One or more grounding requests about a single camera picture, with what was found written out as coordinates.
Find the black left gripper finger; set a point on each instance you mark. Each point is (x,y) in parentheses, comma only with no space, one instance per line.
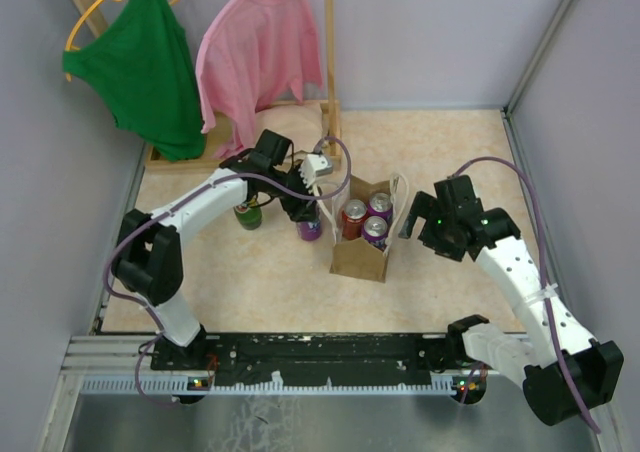
(313,212)
(295,210)

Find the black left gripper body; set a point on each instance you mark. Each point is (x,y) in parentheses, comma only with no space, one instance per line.
(292,181)

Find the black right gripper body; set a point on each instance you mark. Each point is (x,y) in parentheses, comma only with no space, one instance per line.
(436,233)

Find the purple Fanta can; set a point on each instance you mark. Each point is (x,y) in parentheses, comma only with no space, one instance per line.
(309,230)
(375,232)
(380,205)

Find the red Coca-Cola can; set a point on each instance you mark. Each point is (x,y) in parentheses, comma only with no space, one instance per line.
(354,214)

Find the green Perrier glass bottle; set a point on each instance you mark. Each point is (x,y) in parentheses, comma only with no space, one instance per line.
(249,215)

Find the burlap canvas tote bag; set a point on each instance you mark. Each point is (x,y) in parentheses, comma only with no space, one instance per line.
(357,258)

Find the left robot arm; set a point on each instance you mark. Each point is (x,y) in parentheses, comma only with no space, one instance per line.
(148,260)

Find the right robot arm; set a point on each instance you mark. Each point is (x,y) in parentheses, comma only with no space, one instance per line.
(562,369)

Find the cream folded cloth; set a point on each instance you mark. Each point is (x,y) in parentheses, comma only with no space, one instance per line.
(302,124)

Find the wooden clothes rack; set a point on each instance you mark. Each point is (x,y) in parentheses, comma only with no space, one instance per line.
(153,161)

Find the pink shirt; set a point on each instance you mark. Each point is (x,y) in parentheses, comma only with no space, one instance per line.
(252,53)

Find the green tank top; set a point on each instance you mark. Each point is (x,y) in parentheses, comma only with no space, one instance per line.
(142,69)

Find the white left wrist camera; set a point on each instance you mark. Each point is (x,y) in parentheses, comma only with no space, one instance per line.
(313,167)

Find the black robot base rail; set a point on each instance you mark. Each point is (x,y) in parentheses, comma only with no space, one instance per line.
(314,359)

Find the white toothed cable strip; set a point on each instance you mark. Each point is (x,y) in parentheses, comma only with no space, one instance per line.
(186,385)

